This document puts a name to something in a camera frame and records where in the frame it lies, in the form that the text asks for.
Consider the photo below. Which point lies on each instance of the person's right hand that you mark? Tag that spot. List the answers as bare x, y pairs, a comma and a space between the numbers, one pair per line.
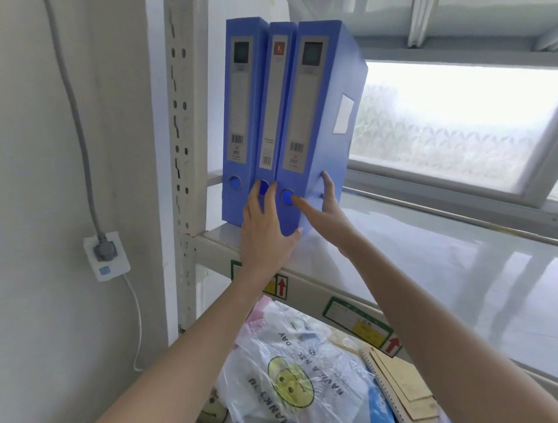
333, 222

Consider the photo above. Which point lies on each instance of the person's left hand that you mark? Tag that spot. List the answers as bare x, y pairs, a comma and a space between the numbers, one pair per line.
261, 244

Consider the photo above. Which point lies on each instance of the person's left middle finger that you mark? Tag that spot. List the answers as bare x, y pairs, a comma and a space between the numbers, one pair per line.
254, 198

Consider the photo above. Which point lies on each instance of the person's left thumb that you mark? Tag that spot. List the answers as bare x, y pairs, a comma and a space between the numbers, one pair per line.
294, 239

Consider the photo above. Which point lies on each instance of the person's right thumb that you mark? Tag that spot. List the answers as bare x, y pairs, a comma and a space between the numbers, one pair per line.
302, 205

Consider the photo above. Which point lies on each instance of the blue file box white sticker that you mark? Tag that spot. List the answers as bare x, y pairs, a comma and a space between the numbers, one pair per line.
322, 130

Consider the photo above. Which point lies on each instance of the person's left forearm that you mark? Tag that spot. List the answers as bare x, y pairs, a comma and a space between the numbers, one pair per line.
196, 344

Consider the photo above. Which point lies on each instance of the person's right forearm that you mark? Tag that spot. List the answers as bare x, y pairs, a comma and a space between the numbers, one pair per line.
436, 340

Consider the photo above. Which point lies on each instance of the red arrow sticker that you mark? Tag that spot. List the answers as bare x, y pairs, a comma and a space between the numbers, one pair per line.
393, 345
281, 286

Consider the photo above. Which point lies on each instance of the pink plastic bag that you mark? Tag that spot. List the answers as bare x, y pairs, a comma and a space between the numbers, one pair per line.
261, 316

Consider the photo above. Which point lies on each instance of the blue file box green label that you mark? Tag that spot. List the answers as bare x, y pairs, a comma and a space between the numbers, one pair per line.
237, 113

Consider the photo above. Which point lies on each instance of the blue file box red label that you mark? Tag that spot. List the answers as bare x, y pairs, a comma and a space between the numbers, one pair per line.
274, 109

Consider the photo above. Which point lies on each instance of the white metal shelving rack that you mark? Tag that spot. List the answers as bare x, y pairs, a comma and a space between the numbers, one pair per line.
185, 130

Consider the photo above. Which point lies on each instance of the green bordered shelf label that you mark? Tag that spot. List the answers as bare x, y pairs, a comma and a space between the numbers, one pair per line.
355, 321

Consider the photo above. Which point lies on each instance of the white smiley plastic bag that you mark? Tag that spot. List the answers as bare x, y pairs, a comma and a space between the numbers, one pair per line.
301, 370

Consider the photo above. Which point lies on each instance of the grey power plug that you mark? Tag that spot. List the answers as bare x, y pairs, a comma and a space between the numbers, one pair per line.
106, 249

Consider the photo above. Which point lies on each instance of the spiral bound notebook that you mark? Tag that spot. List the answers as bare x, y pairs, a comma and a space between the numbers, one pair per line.
383, 383

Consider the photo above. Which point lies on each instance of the brown cardboard sheets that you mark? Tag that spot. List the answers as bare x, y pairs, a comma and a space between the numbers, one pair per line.
405, 379

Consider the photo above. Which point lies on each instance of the small smiley plastic bag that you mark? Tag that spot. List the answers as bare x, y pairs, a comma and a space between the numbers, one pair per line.
216, 405

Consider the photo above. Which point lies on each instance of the white wall socket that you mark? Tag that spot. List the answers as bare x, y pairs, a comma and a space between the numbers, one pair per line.
113, 268

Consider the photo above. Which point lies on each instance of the frosted window with white frame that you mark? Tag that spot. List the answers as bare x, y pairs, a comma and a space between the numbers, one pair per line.
444, 117

